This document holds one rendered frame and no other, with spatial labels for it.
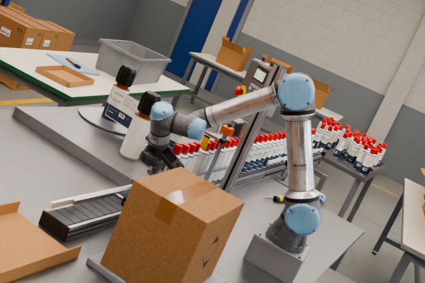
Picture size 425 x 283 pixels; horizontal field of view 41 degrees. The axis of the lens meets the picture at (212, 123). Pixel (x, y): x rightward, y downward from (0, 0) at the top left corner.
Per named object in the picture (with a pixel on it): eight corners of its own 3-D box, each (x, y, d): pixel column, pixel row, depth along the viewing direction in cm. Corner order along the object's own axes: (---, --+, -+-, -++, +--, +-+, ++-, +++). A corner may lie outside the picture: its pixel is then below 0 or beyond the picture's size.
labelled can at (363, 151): (358, 171, 419) (370, 146, 414) (351, 168, 420) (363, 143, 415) (358, 170, 423) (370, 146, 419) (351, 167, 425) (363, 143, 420)
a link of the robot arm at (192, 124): (210, 117, 203) (181, 109, 204) (203, 121, 192) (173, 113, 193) (205, 138, 204) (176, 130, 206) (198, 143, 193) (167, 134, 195)
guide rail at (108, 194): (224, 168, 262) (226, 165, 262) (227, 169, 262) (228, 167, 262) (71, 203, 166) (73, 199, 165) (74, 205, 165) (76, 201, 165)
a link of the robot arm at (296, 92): (321, 225, 200) (314, 70, 193) (321, 239, 186) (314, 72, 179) (287, 225, 203) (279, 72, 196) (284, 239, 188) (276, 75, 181)
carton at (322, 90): (292, 98, 758) (304, 72, 750) (298, 96, 804) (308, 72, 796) (324, 113, 748) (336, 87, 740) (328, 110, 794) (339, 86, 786)
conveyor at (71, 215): (249, 169, 319) (252, 163, 318) (262, 176, 316) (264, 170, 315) (42, 222, 171) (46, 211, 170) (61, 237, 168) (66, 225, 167)
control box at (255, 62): (252, 103, 250) (270, 64, 246) (272, 117, 236) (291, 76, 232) (234, 97, 245) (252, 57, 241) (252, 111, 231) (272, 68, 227)
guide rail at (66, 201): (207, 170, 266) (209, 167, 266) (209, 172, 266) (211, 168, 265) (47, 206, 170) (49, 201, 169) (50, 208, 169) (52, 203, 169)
